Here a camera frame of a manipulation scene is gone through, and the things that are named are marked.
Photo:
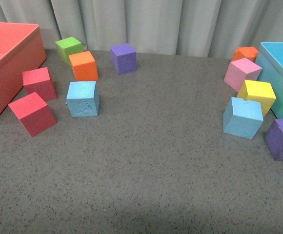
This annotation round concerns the dented light blue foam cube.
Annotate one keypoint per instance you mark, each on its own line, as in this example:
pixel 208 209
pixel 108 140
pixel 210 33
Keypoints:
pixel 83 99

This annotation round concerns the smooth light blue foam cube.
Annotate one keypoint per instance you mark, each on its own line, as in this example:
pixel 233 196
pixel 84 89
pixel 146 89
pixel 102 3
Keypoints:
pixel 242 118

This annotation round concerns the purple foam cube rear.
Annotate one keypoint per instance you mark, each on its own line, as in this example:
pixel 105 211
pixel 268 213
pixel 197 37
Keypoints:
pixel 124 58

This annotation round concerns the orange foam cube left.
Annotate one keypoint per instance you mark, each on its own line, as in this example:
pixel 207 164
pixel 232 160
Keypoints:
pixel 84 66

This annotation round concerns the orange foam cube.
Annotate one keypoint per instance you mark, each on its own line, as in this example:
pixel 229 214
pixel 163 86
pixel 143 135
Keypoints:
pixel 84 66
pixel 245 52

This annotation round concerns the green foam cube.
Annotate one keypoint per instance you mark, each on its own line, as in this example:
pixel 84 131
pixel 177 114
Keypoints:
pixel 68 46

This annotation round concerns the red foam cube front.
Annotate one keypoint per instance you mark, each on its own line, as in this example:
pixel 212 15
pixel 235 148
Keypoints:
pixel 33 113

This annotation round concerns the red foam cube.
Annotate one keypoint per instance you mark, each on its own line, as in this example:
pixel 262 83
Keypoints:
pixel 33 113
pixel 39 81

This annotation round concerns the red foam cube rear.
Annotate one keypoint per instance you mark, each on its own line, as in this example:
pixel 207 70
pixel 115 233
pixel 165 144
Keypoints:
pixel 39 81

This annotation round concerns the pink foam cube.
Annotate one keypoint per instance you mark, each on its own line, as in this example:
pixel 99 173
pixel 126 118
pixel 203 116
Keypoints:
pixel 240 70

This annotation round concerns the yellow foam cube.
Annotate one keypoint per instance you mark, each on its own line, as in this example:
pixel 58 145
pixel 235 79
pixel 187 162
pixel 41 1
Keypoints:
pixel 258 91

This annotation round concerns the white pleated curtain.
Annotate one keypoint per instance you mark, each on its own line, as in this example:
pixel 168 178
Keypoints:
pixel 201 28

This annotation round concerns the orange foam cube right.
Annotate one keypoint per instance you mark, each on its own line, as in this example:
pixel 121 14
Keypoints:
pixel 245 52

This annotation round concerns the red plastic bin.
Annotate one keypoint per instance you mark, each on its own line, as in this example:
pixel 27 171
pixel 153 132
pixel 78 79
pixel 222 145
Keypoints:
pixel 21 49

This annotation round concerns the light blue plastic bin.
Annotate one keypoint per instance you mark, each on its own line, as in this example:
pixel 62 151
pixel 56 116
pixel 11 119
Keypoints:
pixel 270 58

